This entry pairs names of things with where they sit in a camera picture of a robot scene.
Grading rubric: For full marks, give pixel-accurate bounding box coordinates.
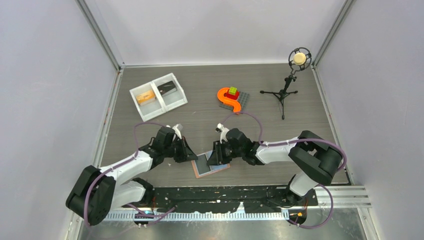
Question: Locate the microphone with shock mount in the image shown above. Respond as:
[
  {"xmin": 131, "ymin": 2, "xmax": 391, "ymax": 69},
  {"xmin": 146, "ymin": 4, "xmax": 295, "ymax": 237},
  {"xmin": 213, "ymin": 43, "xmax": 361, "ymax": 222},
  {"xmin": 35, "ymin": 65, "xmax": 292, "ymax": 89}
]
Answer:
[{"xmin": 288, "ymin": 47, "xmax": 312, "ymax": 74}]

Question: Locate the grey toy baseplate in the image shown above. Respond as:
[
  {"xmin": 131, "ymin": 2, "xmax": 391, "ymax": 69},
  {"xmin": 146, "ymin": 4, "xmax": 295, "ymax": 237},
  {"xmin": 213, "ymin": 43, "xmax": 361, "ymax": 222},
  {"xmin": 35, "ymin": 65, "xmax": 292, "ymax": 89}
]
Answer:
[{"xmin": 219, "ymin": 91, "xmax": 250, "ymax": 112}]

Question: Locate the orange card box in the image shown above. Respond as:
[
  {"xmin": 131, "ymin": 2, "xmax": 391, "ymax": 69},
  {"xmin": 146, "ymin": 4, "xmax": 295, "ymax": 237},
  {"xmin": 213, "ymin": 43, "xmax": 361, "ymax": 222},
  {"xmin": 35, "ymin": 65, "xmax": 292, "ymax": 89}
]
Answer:
[{"xmin": 135, "ymin": 89, "xmax": 156, "ymax": 106}]

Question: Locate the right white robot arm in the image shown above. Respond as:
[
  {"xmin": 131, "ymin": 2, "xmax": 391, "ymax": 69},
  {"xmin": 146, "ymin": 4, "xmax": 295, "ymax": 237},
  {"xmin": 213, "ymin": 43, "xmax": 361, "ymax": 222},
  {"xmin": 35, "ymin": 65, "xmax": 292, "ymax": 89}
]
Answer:
[{"xmin": 207, "ymin": 128, "xmax": 344, "ymax": 205}]

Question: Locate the white two-compartment tray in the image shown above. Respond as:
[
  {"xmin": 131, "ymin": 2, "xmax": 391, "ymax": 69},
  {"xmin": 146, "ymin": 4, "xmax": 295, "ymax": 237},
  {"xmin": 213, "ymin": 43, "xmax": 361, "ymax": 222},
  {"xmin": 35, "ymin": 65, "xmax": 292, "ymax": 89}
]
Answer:
[{"xmin": 129, "ymin": 73, "xmax": 188, "ymax": 122}]

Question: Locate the orange S-shaped toy track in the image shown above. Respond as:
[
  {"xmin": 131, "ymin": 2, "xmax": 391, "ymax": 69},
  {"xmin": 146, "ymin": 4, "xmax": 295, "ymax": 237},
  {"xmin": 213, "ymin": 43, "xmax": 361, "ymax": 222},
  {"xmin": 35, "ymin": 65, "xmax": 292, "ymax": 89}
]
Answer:
[{"xmin": 217, "ymin": 87, "xmax": 242, "ymax": 113}]

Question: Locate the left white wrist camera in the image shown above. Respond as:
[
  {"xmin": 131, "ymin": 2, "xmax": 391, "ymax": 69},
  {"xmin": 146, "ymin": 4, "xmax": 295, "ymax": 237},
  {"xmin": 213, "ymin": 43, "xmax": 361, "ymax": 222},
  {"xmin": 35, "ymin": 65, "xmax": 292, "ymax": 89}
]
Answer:
[{"xmin": 166, "ymin": 123, "xmax": 183, "ymax": 140}]

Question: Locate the red toy brick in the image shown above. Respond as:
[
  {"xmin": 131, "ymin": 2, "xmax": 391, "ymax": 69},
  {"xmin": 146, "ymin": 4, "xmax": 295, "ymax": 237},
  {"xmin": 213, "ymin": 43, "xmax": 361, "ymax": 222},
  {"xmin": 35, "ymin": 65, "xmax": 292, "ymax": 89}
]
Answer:
[{"xmin": 225, "ymin": 91, "xmax": 240, "ymax": 101}]

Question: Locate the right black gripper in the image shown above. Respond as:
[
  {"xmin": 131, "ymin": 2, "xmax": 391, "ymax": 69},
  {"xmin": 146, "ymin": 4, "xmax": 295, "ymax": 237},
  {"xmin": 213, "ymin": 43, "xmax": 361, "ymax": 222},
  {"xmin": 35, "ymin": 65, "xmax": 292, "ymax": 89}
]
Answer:
[{"xmin": 206, "ymin": 140, "xmax": 244, "ymax": 166}]

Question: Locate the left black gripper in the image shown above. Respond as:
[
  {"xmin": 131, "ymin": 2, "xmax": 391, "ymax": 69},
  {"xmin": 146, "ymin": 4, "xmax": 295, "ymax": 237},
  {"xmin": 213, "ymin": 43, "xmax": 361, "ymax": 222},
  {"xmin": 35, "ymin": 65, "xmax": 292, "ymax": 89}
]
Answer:
[{"xmin": 163, "ymin": 136, "xmax": 198, "ymax": 164}]

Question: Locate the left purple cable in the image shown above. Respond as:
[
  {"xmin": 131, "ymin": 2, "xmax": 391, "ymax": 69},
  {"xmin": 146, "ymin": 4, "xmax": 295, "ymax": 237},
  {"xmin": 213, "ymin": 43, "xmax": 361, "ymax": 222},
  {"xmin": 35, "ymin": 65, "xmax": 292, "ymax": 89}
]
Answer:
[{"xmin": 82, "ymin": 121, "xmax": 178, "ymax": 229}]

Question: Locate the pink leather card holder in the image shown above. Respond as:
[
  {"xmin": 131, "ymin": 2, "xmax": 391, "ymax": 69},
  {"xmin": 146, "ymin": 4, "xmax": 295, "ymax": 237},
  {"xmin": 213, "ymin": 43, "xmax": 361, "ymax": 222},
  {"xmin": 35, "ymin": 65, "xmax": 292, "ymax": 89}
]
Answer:
[{"xmin": 191, "ymin": 150, "xmax": 231, "ymax": 179}]

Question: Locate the black tripod mic stand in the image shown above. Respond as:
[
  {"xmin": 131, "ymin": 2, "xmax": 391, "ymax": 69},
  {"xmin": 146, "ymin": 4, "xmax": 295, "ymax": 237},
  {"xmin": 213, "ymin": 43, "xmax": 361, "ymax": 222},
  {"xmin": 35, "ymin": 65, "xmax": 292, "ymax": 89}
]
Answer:
[{"xmin": 259, "ymin": 70, "xmax": 299, "ymax": 120}]

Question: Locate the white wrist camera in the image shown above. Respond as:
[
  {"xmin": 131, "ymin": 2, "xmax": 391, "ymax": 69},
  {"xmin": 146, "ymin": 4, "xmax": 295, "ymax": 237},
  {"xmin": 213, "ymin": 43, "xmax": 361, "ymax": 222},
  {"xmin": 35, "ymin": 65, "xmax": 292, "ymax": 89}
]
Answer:
[
  {"xmin": 215, "ymin": 123, "xmax": 230, "ymax": 143},
  {"xmin": 166, "ymin": 123, "xmax": 183, "ymax": 140}
]

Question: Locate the aluminium frame rail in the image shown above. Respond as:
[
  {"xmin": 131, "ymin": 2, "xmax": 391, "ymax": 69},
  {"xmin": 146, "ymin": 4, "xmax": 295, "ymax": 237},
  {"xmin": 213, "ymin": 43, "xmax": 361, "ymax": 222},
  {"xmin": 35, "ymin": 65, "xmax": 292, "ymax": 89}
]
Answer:
[{"xmin": 70, "ymin": 188, "xmax": 372, "ymax": 222}]

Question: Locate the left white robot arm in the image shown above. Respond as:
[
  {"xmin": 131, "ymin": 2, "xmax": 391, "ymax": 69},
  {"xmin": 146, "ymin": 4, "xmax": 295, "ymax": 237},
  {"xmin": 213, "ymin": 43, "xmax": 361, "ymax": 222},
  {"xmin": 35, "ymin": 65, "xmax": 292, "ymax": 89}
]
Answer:
[{"xmin": 65, "ymin": 124, "xmax": 198, "ymax": 226}]

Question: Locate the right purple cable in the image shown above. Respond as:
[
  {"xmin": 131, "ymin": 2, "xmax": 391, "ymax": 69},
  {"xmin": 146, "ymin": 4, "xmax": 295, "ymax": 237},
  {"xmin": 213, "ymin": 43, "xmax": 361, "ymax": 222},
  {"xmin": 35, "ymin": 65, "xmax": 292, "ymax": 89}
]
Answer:
[{"xmin": 221, "ymin": 111, "xmax": 348, "ymax": 230}]

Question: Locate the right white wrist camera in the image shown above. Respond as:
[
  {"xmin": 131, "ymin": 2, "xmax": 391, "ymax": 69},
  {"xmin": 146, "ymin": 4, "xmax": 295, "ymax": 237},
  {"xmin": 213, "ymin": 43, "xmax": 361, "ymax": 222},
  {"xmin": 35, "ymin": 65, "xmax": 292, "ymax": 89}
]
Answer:
[{"xmin": 215, "ymin": 123, "xmax": 230, "ymax": 143}]

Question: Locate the green toy brick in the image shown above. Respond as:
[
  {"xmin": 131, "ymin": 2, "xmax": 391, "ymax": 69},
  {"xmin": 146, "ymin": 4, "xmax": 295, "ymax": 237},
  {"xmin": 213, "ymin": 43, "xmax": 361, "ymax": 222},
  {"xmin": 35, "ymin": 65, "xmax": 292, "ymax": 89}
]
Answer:
[{"xmin": 227, "ymin": 86, "xmax": 238, "ymax": 96}]

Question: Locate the black card box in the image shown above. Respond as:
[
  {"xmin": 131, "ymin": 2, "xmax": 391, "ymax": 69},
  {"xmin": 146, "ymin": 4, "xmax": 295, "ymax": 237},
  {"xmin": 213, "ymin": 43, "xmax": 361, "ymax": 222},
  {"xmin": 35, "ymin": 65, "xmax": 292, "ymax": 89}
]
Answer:
[{"xmin": 157, "ymin": 80, "xmax": 177, "ymax": 97}]

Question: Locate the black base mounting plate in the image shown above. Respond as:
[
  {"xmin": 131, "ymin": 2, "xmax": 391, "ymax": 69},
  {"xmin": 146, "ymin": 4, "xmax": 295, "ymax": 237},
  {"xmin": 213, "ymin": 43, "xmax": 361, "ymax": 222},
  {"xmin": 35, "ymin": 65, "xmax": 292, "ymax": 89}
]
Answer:
[{"xmin": 145, "ymin": 184, "xmax": 319, "ymax": 215}]

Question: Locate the purple cable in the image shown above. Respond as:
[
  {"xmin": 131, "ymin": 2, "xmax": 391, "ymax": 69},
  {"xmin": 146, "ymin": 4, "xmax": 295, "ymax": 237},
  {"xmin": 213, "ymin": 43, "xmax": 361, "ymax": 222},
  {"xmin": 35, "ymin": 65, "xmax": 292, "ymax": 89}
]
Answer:
[
  {"xmin": 82, "ymin": 121, "xmax": 178, "ymax": 229},
  {"xmin": 221, "ymin": 111, "xmax": 348, "ymax": 230}
]

